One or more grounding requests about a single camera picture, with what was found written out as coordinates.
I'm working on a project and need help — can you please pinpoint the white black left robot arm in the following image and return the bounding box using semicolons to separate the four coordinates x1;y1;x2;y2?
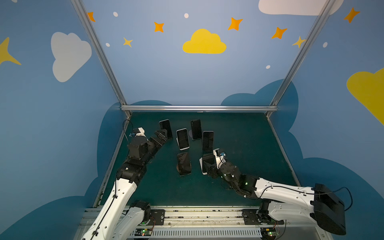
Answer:
82;128;168;240

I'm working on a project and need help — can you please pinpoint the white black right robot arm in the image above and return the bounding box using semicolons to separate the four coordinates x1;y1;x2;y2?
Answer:
199;154;347;236

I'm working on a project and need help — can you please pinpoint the white-edged phone on stand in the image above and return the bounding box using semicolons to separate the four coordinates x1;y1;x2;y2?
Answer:
177;128;190;151

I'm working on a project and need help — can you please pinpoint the purple phone on black stand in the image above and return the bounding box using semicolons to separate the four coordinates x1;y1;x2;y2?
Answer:
202;131;214;152

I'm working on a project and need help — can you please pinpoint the horizontal aluminium back bar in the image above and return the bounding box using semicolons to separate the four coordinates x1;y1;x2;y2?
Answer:
121;105;278;112

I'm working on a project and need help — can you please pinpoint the right circuit board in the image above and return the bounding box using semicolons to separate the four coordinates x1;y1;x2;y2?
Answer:
260;228;279;240

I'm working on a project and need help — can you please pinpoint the circuit board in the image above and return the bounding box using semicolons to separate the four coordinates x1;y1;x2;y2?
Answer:
260;228;279;240
134;229;153;237

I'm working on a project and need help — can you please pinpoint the left circuit board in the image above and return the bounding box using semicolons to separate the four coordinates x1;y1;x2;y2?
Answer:
134;229;153;237

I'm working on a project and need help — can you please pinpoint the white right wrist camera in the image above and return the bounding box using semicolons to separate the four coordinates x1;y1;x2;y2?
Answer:
213;149;227;169

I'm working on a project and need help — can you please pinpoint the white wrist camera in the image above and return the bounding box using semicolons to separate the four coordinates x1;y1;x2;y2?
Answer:
213;149;227;169
131;128;146;137

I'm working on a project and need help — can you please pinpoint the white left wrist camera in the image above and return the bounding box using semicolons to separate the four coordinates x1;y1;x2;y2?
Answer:
131;128;146;137

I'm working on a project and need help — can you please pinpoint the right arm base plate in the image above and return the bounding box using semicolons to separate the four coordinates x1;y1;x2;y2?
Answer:
242;209;285;225

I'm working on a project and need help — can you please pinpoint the aluminium rail front frame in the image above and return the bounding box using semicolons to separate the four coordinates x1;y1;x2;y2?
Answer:
73;205;334;240

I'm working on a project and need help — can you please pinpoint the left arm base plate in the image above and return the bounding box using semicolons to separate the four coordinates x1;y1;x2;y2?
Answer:
140;209;165;226

